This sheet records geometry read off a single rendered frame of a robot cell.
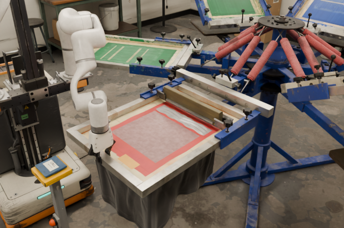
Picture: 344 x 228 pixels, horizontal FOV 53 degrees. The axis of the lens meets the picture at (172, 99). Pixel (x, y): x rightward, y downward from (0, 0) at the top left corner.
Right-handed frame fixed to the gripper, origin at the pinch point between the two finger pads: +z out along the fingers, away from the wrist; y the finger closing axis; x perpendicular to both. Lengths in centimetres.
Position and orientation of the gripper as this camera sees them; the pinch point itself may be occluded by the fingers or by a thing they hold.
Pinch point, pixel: (103, 157)
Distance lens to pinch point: 157.4
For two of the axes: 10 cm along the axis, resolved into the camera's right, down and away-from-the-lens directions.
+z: -0.1, 8.7, 4.9
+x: 7.0, 3.5, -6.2
